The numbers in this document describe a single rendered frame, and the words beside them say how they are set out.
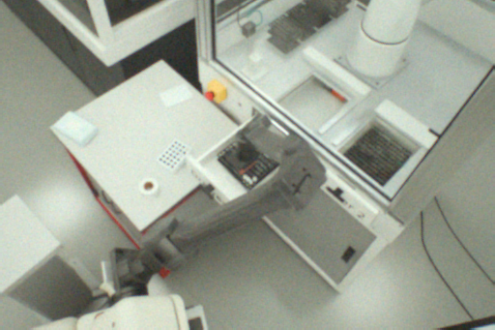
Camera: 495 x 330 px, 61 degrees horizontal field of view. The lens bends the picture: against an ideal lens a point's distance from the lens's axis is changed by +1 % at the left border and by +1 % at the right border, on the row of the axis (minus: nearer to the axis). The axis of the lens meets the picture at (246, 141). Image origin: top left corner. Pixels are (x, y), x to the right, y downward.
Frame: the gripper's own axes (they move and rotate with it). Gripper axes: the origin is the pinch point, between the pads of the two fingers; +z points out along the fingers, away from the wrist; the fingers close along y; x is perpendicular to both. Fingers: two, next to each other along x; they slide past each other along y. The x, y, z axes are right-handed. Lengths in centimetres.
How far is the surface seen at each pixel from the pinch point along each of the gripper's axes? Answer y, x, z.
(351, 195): -22.7, 30.0, 6.0
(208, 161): 2.6, -16.8, 11.3
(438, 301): -63, 80, 100
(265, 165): -10.5, 0.4, 7.8
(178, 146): 5.4, -32.4, 15.7
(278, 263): -16, 12, 97
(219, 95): -19.2, -35.1, 5.8
